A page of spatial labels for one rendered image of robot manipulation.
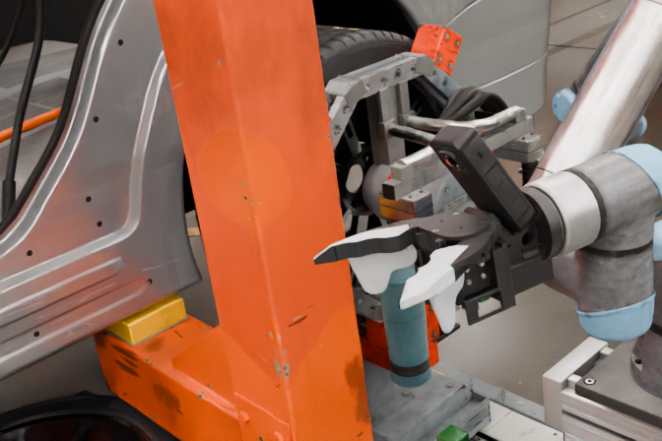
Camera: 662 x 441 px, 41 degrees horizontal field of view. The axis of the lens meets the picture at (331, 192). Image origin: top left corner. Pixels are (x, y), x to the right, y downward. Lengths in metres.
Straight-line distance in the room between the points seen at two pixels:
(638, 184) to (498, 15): 1.59
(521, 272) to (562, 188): 0.09
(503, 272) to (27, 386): 2.55
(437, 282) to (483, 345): 2.22
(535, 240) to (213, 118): 0.56
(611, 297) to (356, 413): 0.69
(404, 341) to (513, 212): 1.07
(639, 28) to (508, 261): 0.37
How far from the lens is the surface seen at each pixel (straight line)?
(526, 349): 2.90
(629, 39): 1.06
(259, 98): 1.22
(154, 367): 1.77
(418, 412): 2.28
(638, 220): 0.90
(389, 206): 1.64
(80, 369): 3.21
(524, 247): 0.84
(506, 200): 0.80
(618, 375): 1.35
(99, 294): 1.77
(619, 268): 0.91
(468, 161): 0.77
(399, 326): 1.83
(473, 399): 2.45
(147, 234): 1.78
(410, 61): 1.86
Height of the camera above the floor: 1.58
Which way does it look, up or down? 22 degrees down
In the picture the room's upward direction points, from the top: 8 degrees counter-clockwise
